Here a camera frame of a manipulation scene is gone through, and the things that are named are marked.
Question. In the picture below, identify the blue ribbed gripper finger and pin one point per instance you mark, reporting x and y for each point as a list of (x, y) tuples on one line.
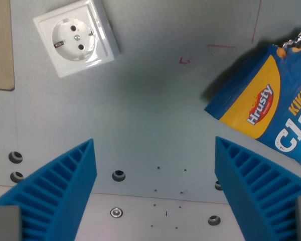
[(57, 183), (256, 185)]

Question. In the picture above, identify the silver bolt in countersunk hole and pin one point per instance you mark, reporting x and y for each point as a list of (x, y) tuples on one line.
[(116, 213)]

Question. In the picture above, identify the blue yellow snack bag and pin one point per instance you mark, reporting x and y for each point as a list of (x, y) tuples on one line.
[(271, 100)]

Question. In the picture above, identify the light wooden board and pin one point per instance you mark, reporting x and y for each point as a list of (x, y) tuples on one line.
[(0, 42)]

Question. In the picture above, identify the white wall power socket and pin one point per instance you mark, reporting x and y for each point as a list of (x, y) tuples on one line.
[(76, 37)]

